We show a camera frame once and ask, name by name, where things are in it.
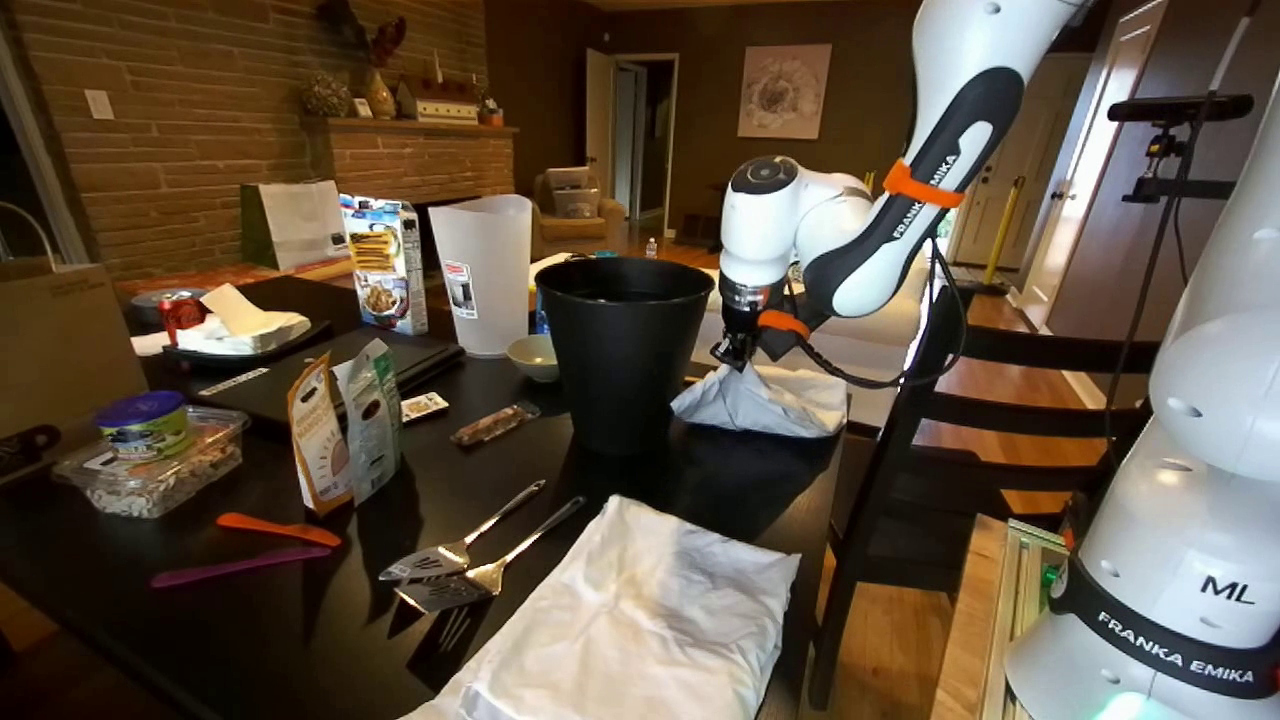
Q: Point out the small white bowl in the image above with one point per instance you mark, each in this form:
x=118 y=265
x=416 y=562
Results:
x=539 y=358

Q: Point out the clear plastic food container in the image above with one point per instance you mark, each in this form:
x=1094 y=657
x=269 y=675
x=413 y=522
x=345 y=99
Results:
x=145 y=480

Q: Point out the stacked cardboard boxes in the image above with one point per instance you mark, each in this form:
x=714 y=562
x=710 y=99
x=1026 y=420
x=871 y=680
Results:
x=573 y=195

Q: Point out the vase with dried flowers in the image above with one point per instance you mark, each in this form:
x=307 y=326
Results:
x=377 y=89

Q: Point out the brick fireplace mantle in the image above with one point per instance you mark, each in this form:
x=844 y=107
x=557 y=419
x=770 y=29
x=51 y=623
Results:
x=421 y=162

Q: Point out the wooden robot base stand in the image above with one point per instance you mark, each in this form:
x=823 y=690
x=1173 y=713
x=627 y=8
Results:
x=973 y=624

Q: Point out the jar with purple lid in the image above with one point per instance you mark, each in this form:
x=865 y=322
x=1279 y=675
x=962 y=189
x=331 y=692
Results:
x=145 y=420

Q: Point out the black camera on stand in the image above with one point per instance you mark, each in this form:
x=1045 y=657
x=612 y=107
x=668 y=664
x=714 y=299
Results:
x=1180 y=109

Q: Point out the black wooden chair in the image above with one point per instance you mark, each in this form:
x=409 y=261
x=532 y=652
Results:
x=921 y=495

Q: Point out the green and white pouch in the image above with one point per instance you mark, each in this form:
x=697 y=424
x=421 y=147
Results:
x=373 y=420

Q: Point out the red can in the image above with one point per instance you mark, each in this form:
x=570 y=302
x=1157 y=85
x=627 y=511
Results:
x=182 y=319

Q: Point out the brown paper bag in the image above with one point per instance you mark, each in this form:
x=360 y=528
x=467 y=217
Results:
x=62 y=352

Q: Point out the white light switch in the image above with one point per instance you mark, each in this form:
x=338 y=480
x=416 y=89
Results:
x=98 y=107

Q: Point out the brown and white pouch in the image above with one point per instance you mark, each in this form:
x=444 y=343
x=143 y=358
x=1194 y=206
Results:
x=319 y=443

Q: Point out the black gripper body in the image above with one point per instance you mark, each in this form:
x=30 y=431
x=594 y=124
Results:
x=745 y=305

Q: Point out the white paper sheet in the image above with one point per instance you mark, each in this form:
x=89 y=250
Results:
x=301 y=221

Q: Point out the white plastic pitcher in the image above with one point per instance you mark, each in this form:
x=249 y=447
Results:
x=487 y=275

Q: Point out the wrapped snack bar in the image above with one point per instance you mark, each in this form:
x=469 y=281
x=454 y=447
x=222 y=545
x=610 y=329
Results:
x=488 y=424

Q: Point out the large white cloth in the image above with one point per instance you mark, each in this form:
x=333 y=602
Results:
x=627 y=624

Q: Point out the black plastic bin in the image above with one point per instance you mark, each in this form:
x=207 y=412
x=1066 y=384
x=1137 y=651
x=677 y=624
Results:
x=627 y=362

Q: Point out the small white towel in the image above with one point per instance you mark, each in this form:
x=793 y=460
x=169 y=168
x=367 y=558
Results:
x=760 y=402

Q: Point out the framed wall picture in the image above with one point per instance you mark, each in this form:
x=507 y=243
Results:
x=786 y=89

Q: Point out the folded white napkins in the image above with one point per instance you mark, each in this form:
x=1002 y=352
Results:
x=247 y=326

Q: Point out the printed food box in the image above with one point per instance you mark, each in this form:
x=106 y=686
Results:
x=380 y=261

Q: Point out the small white packet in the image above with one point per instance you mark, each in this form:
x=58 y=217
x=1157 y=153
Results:
x=427 y=406

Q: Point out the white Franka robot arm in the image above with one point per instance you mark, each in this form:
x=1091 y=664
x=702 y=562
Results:
x=1203 y=535

